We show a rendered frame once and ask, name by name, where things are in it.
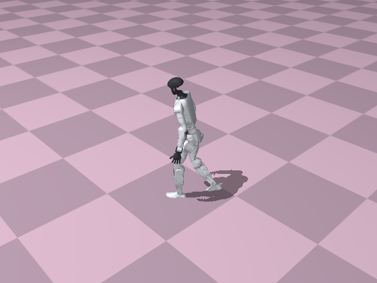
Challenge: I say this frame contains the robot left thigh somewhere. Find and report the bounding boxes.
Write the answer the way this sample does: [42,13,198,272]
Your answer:
[174,139,196,172]

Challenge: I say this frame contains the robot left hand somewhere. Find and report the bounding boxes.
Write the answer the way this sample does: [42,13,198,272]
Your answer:
[170,147,183,164]

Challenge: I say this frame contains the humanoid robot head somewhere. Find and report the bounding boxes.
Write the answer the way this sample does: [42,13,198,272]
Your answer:
[167,77,187,99]

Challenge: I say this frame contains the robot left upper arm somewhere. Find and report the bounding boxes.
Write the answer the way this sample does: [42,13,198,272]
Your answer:
[174,103,187,133]

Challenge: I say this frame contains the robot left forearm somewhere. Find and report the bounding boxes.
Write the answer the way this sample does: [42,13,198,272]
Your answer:
[177,127,186,152]

